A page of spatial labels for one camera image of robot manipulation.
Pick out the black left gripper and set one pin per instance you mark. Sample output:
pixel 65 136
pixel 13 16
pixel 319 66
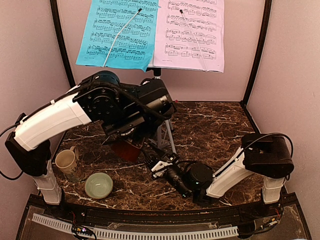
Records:
pixel 147 130

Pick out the red-brown wooden metronome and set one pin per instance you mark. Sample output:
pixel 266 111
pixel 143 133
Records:
pixel 126 151

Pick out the grey perforated music stand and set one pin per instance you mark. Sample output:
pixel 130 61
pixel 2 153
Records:
pixel 103 96

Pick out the blue sheet music page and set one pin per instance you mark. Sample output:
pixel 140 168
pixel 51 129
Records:
pixel 119 34

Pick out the lavender sheet music page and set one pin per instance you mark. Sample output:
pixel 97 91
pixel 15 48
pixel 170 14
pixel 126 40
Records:
pixel 190 35

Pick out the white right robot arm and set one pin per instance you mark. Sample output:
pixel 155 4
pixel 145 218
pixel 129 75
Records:
pixel 269 155

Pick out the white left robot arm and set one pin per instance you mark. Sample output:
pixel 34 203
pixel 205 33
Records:
pixel 29 144

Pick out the light green ceramic bowl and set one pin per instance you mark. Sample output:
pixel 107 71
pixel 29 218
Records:
pixel 98 185

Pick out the cream ceramic mug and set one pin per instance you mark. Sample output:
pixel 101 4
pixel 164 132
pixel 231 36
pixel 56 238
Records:
pixel 69 164

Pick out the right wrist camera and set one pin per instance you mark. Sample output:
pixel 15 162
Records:
pixel 158 161

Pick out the white slotted cable duct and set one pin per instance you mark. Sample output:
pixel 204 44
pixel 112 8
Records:
pixel 137 232

